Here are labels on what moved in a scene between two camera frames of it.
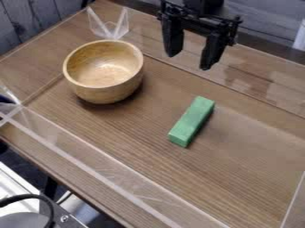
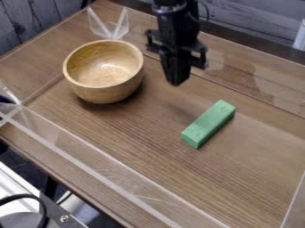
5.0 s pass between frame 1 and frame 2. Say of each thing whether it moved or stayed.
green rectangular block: moved
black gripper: moved
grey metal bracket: stayed
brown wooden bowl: stayed
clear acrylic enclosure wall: stayed
